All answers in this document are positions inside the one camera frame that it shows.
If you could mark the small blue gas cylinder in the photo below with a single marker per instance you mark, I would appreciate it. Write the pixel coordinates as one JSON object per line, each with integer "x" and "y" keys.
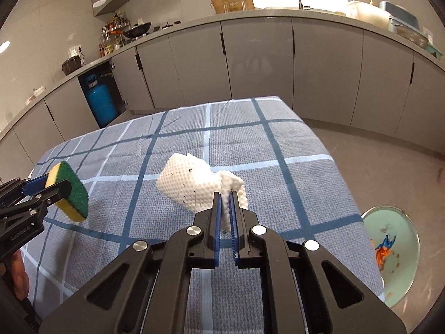
{"x": 101, "y": 102}

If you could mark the metal colander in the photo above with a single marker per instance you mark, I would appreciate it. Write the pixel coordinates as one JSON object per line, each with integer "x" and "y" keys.
{"x": 413, "y": 36}

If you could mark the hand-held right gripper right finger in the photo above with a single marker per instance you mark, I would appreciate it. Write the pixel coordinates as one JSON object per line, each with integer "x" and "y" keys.
{"x": 233, "y": 228}

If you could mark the black wok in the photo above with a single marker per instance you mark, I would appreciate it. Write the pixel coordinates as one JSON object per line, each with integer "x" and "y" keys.
{"x": 137, "y": 31}

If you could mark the wooden cutting board with rack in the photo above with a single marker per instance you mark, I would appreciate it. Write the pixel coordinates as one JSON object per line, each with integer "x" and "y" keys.
{"x": 231, "y": 1}

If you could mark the yellow green scouring sponge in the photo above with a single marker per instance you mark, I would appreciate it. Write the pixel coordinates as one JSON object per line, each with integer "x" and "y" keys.
{"x": 71, "y": 195}

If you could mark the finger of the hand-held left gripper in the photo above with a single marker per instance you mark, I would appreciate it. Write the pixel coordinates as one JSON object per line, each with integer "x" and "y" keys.
{"x": 34, "y": 185}
{"x": 52, "y": 190}

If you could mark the dark cooking pot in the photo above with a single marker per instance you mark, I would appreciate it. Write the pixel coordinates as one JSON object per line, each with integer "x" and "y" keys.
{"x": 72, "y": 66}

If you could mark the blue dish drainer box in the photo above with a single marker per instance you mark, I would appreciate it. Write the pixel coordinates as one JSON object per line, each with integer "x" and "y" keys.
{"x": 399, "y": 12}

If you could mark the person's left hand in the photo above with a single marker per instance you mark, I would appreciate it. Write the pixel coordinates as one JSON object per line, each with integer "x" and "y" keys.
{"x": 20, "y": 275}

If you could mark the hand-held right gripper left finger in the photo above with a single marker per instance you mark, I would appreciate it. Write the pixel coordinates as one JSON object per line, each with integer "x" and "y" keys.
{"x": 217, "y": 224}

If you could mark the orange blue snack wrapper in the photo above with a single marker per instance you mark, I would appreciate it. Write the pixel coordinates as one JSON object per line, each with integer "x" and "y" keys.
{"x": 382, "y": 252}

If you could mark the small green bowl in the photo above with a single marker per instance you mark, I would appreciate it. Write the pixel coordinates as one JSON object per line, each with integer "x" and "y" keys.
{"x": 434, "y": 50}

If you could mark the white plastic tub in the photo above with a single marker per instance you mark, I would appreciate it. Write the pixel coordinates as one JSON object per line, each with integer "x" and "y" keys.
{"x": 368, "y": 13}

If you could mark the spice rack with bottles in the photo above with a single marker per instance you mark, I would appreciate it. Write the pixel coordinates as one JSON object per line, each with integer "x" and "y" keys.
{"x": 113, "y": 33}

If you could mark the white paper towel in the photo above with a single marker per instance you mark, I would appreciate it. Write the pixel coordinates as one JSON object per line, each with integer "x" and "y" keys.
{"x": 187, "y": 181}

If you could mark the black gas stove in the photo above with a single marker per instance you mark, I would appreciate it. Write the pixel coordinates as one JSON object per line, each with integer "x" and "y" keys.
{"x": 167, "y": 25}

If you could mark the white wall socket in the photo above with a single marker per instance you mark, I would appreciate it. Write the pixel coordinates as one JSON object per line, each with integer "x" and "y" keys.
{"x": 74, "y": 50}

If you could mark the grey kitchen base cabinets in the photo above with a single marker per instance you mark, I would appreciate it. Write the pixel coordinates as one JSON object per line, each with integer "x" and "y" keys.
{"x": 260, "y": 59}

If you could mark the blue checked tablecloth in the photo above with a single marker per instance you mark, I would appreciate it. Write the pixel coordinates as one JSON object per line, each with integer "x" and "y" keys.
{"x": 243, "y": 146}

